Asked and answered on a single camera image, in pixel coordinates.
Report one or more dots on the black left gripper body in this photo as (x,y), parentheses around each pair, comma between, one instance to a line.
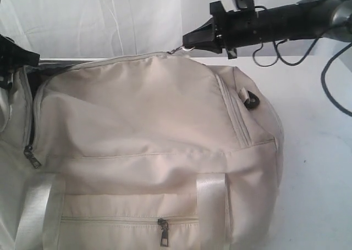
(12,58)

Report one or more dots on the white backdrop curtain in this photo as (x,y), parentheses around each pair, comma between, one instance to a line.
(102,28)

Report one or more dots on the cream fabric duffel bag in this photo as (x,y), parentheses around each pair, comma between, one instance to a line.
(145,152)

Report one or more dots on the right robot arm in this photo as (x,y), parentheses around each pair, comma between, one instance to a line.
(306,20)

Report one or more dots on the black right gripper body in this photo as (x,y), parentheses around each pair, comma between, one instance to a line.
(232,30)

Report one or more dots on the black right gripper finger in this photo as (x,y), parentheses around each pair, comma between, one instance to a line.
(202,38)
(217,8)

